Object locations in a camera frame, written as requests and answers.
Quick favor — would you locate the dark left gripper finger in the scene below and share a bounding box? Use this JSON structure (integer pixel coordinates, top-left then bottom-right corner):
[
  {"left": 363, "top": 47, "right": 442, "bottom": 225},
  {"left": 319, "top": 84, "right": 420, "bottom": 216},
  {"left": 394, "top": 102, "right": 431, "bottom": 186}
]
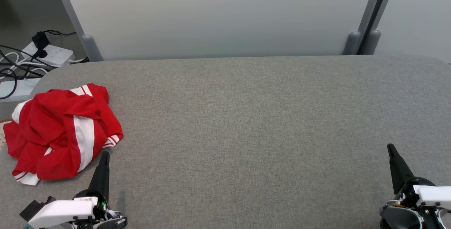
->
[{"left": 88, "top": 151, "right": 110, "bottom": 202}]

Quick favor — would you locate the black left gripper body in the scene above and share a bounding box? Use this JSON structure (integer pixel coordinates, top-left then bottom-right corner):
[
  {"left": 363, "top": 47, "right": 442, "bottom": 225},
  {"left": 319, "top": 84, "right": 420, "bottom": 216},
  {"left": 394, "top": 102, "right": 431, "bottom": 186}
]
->
[{"left": 72, "top": 189, "right": 127, "bottom": 229}]

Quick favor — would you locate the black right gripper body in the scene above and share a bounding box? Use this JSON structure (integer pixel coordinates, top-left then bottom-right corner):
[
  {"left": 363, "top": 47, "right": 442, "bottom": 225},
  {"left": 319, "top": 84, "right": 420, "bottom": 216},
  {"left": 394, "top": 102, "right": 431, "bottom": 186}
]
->
[{"left": 380, "top": 177, "right": 451, "bottom": 229}]

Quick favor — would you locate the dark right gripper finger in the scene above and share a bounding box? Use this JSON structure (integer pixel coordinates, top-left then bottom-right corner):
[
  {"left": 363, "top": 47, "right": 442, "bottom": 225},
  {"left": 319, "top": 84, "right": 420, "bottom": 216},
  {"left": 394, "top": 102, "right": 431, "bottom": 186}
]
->
[{"left": 387, "top": 143, "right": 415, "bottom": 195}]

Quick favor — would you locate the red garment striped white trim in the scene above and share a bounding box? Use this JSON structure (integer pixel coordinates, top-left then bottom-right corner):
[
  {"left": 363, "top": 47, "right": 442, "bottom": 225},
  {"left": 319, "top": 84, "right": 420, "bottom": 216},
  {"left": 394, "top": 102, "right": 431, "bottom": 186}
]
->
[{"left": 4, "top": 83, "right": 124, "bottom": 186}]

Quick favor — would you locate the beige perforated round object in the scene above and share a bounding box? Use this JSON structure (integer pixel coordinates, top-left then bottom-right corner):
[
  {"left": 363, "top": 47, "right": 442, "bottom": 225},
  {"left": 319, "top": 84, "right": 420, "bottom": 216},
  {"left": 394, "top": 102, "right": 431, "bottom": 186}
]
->
[{"left": 0, "top": 118, "right": 14, "bottom": 149}]

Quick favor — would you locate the white flat box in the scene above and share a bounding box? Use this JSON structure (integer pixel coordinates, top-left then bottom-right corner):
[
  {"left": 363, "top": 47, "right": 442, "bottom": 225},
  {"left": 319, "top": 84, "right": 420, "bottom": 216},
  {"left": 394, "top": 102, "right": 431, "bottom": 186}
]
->
[{"left": 0, "top": 78, "right": 42, "bottom": 103}]

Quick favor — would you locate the white power strip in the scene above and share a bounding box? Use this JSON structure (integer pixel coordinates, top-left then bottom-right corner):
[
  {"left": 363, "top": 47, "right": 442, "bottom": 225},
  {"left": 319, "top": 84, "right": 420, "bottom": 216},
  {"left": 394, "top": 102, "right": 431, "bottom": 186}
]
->
[{"left": 22, "top": 42, "right": 75, "bottom": 67}]

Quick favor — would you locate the black plug adapter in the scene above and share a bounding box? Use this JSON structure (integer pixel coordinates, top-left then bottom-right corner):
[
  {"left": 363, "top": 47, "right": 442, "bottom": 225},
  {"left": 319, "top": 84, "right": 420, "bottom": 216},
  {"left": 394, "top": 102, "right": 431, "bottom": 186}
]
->
[{"left": 32, "top": 32, "right": 50, "bottom": 58}]

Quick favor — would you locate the white partition panel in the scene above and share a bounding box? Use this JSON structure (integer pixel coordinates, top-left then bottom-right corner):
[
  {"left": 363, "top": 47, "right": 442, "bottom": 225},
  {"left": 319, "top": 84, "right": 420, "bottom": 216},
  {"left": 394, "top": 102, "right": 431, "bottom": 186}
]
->
[
  {"left": 58, "top": 0, "right": 379, "bottom": 61},
  {"left": 373, "top": 0, "right": 451, "bottom": 64}
]

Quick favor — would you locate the white left camera bracket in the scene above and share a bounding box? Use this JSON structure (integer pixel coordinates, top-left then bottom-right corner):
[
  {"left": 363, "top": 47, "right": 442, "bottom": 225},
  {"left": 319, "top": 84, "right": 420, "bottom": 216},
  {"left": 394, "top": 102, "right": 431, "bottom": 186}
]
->
[{"left": 28, "top": 197, "right": 98, "bottom": 229}]

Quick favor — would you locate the white floor cable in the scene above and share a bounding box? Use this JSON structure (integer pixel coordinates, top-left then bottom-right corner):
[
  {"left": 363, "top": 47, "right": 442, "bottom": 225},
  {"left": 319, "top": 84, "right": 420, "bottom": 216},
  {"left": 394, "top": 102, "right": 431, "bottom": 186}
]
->
[{"left": 0, "top": 52, "right": 48, "bottom": 80}]

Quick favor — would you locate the black looped floor cable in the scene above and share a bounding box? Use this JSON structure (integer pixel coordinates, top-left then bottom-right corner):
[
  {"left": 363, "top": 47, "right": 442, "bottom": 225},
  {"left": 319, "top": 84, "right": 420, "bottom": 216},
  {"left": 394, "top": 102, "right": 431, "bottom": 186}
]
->
[{"left": 0, "top": 45, "right": 58, "bottom": 100}]

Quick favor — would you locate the grey partition post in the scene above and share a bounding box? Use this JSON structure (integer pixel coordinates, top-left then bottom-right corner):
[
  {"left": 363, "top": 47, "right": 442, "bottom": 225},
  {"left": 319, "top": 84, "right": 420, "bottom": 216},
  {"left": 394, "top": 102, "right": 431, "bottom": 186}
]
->
[
  {"left": 342, "top": 0, "right": 388, "bottom": 55},
  {"left": 363, "top": 0, "right": 400, "bottom": 55},
  {"left": 51, "top": 0, "right": 104, "bottom": 62}
]

